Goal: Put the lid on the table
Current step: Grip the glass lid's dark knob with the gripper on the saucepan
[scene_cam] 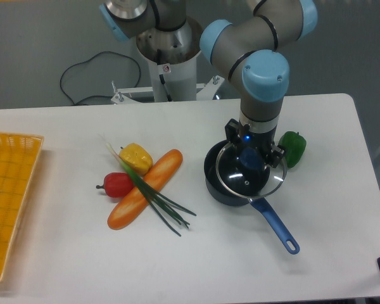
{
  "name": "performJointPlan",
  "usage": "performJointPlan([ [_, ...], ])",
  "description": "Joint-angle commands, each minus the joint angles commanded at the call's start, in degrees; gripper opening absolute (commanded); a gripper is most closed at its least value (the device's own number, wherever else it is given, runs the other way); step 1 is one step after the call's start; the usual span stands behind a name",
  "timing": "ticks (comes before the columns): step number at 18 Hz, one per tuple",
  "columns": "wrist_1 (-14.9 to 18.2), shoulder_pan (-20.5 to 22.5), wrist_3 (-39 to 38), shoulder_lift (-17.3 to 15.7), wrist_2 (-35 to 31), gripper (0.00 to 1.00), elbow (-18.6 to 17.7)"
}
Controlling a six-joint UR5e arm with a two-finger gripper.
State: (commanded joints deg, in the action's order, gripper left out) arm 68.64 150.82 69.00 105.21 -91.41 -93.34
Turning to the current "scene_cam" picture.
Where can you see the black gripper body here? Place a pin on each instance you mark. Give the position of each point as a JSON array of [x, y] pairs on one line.
[[262, 142]]

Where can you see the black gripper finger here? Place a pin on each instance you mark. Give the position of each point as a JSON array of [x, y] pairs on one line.
[[275, 155], [231, 131]]

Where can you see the glass lid blue knob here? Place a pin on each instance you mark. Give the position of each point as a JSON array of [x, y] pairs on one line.
[[243, 172]]

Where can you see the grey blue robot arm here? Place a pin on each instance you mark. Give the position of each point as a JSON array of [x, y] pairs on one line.
[[245, 55]]

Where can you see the green bell pepper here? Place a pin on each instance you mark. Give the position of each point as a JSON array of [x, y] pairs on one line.
[[294, 146]]

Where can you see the orange baguette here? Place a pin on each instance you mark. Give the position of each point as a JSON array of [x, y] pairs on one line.
[[146, 190]]

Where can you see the yellow bell pepper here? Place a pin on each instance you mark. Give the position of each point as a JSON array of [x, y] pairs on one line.
[[137, 158]]

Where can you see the green spring onion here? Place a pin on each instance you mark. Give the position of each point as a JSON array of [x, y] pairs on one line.
[[160, 213]]

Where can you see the red bell pepper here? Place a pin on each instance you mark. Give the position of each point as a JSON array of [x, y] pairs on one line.
[[116, 184]]

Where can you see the yellow woven basket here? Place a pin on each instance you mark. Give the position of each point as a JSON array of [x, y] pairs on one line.
[[19, 154]]

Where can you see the white pedestal base frame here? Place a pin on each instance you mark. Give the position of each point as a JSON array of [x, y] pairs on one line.
[[204, 92]]

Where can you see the dark saucepan blue handle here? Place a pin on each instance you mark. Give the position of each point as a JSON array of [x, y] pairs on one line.
[[262, 205]]

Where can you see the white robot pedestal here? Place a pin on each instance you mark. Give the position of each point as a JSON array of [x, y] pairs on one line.
[[171, 58]]

